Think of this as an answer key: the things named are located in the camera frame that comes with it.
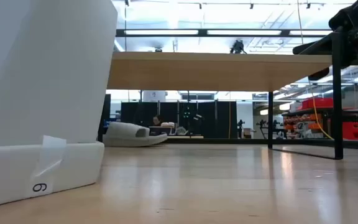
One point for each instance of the black partition screen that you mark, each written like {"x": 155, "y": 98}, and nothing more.
{"x": 210, "y": 119}

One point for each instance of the black overhead beam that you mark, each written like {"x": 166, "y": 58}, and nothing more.
{"x": 202, "y": 32}

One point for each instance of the white numbered tape label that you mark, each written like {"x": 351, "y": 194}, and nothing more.
{"x": 47, "y": 168}

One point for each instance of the black table frame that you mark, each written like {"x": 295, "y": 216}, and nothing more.
{"x": 228, "y": 141}

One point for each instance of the black storage rack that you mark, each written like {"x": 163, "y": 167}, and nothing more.
{"x": 303, "y": 124}

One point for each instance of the red plastic crate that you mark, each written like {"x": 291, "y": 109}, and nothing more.
{"x": 318, "y": 103}
{"x": 353, "y": 130}

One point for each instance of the grey slide sandal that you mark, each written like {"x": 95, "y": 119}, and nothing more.
{"x": 126, "y": 135}

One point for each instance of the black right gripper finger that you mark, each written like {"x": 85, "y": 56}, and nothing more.
{"x": 317, "y": 46}
{"x": 319, "y": 74}

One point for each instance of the wooden shelf with black legs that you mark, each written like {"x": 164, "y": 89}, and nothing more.
{"x": 197, "y": 71}

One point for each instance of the person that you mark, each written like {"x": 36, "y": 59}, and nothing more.
{"x": 158, "y": 120}

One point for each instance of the large white box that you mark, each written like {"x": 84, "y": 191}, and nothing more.
{"x": 42, "y": 77}

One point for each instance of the black tripod stand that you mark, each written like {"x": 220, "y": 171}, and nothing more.
{"x": 240, "y": 129}

